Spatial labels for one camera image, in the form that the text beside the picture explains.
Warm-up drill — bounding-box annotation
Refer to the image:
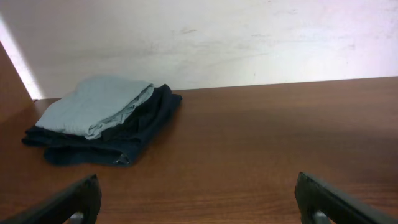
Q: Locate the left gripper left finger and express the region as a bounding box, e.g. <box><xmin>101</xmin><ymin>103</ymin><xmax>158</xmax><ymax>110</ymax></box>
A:
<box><xmin>1</xmin><ymin>174</ymin><xmax>102</xmax><ymax>224</ymax></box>

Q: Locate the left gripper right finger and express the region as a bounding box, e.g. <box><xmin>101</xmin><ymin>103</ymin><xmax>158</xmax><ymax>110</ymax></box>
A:
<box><xmin>295</xmin><ymin>172</ymin><xmax>397</xmax><ymax>224</ymax></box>

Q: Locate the folded dark navy garment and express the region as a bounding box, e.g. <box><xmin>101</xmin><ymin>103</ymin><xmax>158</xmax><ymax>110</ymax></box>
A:
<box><xmin>22</xmin><ymin>84</ymin><xmax>182</xmax><ymax>166</ymax></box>

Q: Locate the folded light grey garment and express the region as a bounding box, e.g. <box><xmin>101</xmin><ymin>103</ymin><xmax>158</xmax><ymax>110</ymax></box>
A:
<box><xmin>35</xmin><ymin>76</ymin><xmax>155</xmax><ymax>139</ymax></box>

